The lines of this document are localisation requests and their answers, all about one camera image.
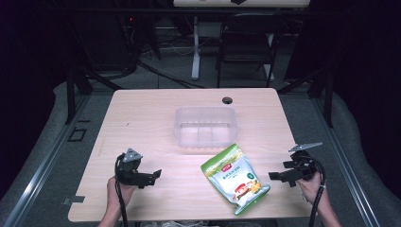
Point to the aluminium floor rail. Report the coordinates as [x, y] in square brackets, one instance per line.
[350, 176]
[38, 176]

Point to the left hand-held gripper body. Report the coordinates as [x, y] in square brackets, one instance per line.
[129, 171]

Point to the clear plastic container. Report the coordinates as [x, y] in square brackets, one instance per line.
[205, 130]

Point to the white desk leg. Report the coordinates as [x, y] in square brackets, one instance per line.
[196, 56]

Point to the person's right hand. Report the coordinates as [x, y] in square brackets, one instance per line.
[310, 189]

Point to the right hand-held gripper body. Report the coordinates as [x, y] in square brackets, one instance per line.
[302, 165]

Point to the black metal stand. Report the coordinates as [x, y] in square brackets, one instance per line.
[71, 97]
[328, 101]

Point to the black chair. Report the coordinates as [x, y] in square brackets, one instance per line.
[246, 41]

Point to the grey tape strip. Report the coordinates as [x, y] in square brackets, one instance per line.
[75, 199]

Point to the person's left hand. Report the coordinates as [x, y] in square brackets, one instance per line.
[119, 193]

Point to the black tape square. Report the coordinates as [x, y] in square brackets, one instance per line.
[84, 135]

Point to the black table grommet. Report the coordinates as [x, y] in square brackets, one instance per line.
[227, 100]

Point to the green and white snack bag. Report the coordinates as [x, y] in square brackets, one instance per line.
[235, 178]

